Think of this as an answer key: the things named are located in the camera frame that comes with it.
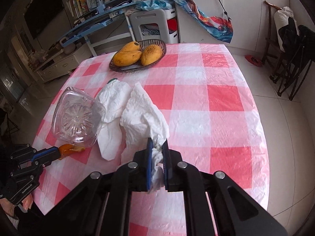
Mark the row of books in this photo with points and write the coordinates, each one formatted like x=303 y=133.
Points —
x=78 y=5

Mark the brown wooden chair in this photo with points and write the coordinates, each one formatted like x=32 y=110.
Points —
x=268 y=29

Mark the white cabinet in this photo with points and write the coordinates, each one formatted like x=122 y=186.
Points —
x=246 y=17

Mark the pink checkered tablecloth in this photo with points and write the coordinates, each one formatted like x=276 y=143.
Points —
x=196 y=127

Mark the beige kettlebell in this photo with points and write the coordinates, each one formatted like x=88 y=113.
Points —
x=70 y=48

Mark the white plastic stool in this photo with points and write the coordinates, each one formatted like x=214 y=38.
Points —
x=147 y=17

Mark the colourful printed bag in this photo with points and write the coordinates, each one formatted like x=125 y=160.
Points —
x=216 y=27

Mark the black jacket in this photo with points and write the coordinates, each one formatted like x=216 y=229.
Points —
x=295 y=39

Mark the red cloth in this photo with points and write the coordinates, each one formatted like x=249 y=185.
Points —
x=172 y=25

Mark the dark woven fruit basket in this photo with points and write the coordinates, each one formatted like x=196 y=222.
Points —
x=128 y=69

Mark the clear plastic bottle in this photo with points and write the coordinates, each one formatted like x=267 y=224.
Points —
x=76 y=118

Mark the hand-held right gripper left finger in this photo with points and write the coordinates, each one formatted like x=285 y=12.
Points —
x=149 y=164

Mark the white storage basket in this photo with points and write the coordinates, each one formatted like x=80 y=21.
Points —
x=173 y=38

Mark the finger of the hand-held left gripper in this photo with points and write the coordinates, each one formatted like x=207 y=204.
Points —
x=46 y=151
x=50 y=158

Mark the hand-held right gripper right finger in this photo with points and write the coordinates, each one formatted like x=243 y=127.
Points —
x=165 y=162

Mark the cream television cabinet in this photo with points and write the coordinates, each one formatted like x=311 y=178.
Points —
x=56 y=66

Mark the black wall television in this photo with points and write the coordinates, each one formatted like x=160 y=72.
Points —
x=41 y=12

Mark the white bag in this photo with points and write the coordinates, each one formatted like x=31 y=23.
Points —
x=283 y=17

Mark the black folding chair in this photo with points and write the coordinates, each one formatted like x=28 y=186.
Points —
x=292 y=78

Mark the red flat object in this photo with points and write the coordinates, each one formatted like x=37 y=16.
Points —
x=253 y=61

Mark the crumpled plastic bag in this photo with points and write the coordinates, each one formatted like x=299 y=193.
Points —
x=37 y=56

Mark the blue and white study desk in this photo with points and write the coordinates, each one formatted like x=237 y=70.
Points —
x=98 y=22

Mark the orange fruit peel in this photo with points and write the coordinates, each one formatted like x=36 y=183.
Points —
x=70 y=148

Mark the light blue plastic bag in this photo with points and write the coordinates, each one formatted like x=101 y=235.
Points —
x=157 y=1

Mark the spotted yellow mango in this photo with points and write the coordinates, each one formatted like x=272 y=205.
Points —
x=151 y=54

